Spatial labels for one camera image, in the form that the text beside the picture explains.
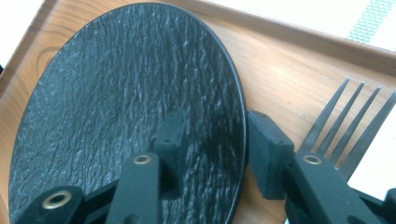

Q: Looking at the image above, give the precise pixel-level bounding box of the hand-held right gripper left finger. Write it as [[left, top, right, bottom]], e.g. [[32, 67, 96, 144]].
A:
[[106, 111, 189, 224]]

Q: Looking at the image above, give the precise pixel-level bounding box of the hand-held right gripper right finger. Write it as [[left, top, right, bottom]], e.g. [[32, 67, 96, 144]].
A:
[[247, 110, 385, 224]]

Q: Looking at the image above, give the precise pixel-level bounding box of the silver fork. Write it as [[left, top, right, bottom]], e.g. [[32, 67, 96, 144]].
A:
[[298, 77, 396, 183]]

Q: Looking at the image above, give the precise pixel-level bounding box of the black textured plate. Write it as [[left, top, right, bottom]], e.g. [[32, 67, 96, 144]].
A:
[[8, 2, 248, 224]]

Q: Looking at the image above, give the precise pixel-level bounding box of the brown wooden tray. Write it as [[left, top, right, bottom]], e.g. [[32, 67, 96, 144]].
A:
[[0, 0, 396, 224]]

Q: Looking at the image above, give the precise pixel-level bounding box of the striped grey placemat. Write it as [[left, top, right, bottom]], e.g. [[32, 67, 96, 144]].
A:
[[346, 0, 396, 45]]

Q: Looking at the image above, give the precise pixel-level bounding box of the white board sheet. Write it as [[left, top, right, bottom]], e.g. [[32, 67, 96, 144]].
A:
[[0, 0, 396, 201]]

